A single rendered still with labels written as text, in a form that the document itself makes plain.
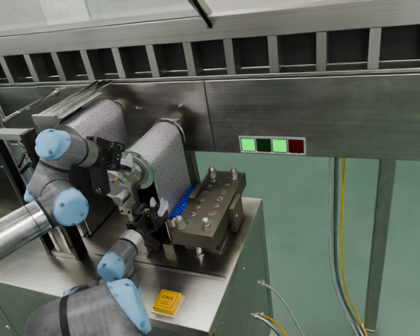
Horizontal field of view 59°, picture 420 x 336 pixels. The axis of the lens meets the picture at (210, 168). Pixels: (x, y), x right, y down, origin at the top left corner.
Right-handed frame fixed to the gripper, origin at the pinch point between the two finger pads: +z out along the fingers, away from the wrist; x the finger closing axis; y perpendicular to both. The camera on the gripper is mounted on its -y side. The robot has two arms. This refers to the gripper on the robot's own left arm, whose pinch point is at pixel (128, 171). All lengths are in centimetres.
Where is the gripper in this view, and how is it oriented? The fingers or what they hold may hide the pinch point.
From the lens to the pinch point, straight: 122.2
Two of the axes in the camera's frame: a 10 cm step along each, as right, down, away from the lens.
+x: -9.3, -0.6, 3.7
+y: 1.1, -9.9, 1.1
